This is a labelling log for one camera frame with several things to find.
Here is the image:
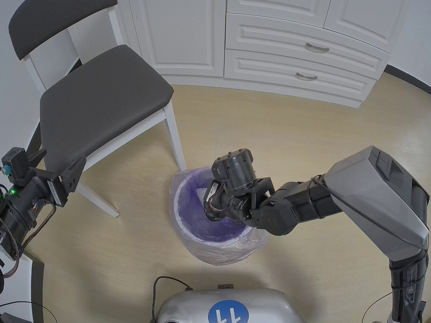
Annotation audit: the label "white wardrobe with drawers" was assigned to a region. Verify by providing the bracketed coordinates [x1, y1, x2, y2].
[114, 0, 413, 109]

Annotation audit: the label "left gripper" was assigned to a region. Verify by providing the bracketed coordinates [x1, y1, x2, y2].
[10, 148, 87, 215]

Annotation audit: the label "black cable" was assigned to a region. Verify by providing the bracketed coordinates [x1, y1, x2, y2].
[152, 276, 193, 323]
[364, 291, 394, 323]

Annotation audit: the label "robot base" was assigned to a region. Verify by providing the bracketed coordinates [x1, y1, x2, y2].
[158, 283, 297, 323]

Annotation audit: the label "white trash bin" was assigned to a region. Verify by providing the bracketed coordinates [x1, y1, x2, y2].
[169, 170, 269, 266]

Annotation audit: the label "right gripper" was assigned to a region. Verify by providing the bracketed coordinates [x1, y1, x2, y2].
[203, 179, 252, 222]

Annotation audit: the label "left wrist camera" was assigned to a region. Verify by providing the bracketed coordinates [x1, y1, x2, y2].
[1, 148, 34, 186]

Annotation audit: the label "white chair with grey seat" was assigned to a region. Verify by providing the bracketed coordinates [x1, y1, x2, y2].
[8, 0, 187, 218]

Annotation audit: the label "purple plastic bag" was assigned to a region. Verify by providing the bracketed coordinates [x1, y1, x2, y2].
[168, 168, 270, 266]

